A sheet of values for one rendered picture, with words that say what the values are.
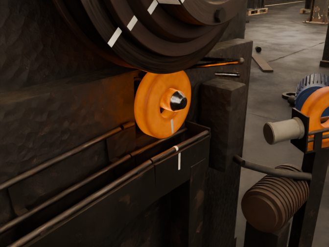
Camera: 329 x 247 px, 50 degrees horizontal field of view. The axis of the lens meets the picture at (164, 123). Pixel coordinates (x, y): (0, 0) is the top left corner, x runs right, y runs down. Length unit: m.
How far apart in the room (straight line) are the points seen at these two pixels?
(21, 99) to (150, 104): 0.23
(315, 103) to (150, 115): 0.48
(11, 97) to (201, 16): 0.33
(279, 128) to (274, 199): 0.18
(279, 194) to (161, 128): 0.41
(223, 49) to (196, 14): 0.44
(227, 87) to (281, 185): 0.31
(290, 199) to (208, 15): 0.59
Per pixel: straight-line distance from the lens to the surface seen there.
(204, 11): 0.60
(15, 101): 0.61
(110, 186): 0.65
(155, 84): 0.69
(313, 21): 9.63
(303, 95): 2.74
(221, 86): 0.90
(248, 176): 2.09
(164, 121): 0.73
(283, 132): 0.97
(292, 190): 1.03
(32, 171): 0.65
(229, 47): 1.03
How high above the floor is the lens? 1.05
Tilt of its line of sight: 23 degrees down
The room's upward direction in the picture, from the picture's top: straight up
